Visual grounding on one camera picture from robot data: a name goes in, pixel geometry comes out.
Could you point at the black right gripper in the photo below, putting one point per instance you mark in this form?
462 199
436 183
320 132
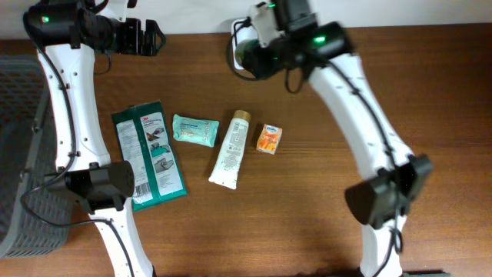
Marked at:
266 64

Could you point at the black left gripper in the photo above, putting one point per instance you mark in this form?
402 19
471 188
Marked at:
134 45

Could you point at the orange small juice carton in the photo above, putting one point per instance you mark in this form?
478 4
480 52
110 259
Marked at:
269 139

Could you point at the teal wet wipes pack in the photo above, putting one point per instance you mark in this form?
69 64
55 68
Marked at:
197 131

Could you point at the green 3M cloth package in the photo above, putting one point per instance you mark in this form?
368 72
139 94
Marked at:
144 142

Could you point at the white tube gold cap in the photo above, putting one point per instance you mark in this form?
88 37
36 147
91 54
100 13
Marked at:
227 166

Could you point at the green lid glass jar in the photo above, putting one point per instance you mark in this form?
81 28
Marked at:
240 51

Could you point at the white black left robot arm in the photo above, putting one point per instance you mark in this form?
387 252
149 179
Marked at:
67 36

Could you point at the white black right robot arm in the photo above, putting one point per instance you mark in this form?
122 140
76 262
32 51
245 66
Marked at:
288 37

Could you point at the white barcode scanner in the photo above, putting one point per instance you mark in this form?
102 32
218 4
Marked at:
241 30

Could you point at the grey plastic basket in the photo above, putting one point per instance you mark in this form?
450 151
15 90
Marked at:
28 151

